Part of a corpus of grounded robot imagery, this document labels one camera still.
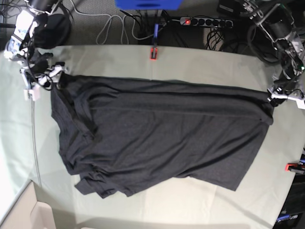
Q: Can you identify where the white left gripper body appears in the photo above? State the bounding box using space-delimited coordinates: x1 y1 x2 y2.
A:
267 79 305 108

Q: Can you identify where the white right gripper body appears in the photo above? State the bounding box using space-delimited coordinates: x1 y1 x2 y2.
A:
19 61 69 101

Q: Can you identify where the black t-shirt with colourful print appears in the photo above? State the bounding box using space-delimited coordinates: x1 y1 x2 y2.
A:
51 75 274 198

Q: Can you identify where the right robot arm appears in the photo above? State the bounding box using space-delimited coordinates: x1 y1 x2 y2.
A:
4 0 72 101

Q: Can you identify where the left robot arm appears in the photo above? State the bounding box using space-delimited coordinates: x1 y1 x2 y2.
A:
240 0 305 110

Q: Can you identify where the red black clamp right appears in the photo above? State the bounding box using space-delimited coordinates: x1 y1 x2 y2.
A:
285 163 305 175

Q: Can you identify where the red black clamp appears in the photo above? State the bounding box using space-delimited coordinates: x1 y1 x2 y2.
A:
285 163 305 175
150 47 158 61

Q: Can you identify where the light green table cloth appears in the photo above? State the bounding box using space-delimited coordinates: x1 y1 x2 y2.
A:
0 45 305 229

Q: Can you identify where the red black clamp middle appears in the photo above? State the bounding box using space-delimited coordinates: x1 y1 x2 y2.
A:
150 47 158 61

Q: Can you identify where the blue box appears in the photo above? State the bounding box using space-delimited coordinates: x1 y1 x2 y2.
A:
115 0 182 10

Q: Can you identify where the black power strip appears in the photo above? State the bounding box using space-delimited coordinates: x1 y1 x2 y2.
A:
180 17 234 29

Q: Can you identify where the white cable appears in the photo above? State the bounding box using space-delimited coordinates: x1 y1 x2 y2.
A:
71 0 153 45

